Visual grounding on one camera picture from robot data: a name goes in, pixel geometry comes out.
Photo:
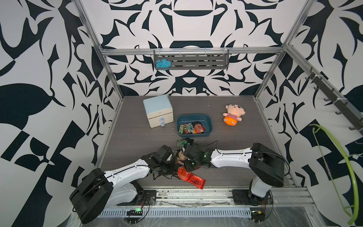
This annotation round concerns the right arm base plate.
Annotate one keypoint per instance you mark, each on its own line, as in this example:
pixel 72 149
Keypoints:
pixel 245 197

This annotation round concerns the teal plastic storage box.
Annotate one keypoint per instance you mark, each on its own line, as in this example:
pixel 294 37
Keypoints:
pixel 190 118

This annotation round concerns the black wall hook rail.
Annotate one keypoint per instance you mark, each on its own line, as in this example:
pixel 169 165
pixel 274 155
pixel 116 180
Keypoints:
pixel 334 97

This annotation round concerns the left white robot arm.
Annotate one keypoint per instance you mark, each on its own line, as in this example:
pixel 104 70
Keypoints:
pixel 99 190

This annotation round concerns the cyan crumpled cloth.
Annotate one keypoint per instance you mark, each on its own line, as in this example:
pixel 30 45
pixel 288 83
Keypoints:
pixel 163 64

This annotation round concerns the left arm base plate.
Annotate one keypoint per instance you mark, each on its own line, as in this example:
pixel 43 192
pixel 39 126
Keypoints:
pixel 148 195

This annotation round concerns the orange red tea bag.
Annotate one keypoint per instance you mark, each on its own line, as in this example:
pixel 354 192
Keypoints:
pixel 182 173

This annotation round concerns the green hoop tube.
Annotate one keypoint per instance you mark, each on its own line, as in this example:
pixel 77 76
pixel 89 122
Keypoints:
pixel 337 164

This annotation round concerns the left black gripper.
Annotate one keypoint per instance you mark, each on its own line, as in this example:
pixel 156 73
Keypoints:
pixel 172 162

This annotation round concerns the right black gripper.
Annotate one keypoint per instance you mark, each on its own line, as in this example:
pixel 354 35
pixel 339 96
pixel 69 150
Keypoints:
pixel 187 168

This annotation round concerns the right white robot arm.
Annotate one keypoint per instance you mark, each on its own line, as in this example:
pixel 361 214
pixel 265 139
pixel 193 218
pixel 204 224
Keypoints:
pixel 267 165

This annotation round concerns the red square tea bag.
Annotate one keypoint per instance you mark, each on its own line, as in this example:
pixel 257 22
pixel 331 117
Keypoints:
pixel 198 128

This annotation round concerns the light blue drawer box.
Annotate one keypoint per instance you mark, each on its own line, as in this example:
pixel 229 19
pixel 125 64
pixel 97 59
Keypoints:
pixel 159 111

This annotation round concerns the pink baby plush doll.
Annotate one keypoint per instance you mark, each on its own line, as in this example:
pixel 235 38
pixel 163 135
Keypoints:
pixel 233 114

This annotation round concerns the grey wall shelf rack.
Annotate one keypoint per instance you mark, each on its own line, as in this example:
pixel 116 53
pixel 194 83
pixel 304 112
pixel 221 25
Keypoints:
pixel 194 59

